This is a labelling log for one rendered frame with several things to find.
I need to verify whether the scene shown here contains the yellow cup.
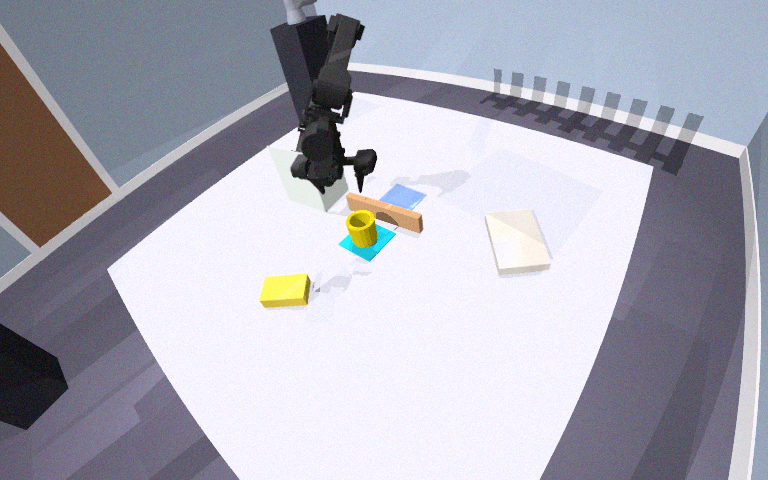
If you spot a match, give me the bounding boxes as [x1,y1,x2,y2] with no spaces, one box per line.
[345,210,378,248]

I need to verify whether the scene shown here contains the light wooden block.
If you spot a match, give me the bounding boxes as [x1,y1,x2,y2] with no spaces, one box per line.
[345,192,424,234]

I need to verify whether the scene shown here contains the yellow rectangular block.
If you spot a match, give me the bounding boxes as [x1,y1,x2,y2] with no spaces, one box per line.
[259,273,311,308]

